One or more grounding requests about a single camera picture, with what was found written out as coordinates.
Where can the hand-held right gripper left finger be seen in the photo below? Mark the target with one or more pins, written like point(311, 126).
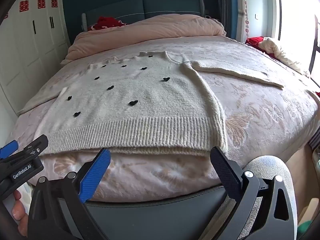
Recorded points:
point(96, 175)

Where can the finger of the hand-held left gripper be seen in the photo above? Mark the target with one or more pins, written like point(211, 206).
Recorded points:
point(7, 148)
point(37, 143)

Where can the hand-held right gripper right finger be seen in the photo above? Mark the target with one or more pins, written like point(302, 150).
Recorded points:
point(225, 171)

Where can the white sweater with black hearts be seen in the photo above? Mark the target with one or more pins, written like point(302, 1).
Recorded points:
point(140, 100)

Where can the person's left hand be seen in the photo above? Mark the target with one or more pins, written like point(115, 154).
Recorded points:
point(20, 211)

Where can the person's knee in pajamas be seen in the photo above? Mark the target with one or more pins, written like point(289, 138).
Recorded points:
point(267, 170)

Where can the pink butterfly print blanket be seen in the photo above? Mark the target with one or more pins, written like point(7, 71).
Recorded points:
point(255, 110)

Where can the white wardrobe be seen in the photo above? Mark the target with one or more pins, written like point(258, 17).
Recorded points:
point(30, 52)

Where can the green thing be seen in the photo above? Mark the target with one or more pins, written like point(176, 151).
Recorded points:
point(305, 228)

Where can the cream cloth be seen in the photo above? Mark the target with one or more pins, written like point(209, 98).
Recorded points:
point(282, 55)

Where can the red paper decal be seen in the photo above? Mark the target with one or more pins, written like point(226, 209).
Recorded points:
point(54, 3)
point(23, 5)
point(41, 3)
point(5, 15)

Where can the red cloth with white print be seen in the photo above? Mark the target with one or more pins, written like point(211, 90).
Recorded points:
point(107, 23)

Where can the pink duvet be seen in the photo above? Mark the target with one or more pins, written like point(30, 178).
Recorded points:
point(155, 28)

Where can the grey curtain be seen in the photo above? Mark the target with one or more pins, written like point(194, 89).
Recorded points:
point(222, 1)

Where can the blue padded headboard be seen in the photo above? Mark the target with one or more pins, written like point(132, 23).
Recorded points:
point(150, 7)

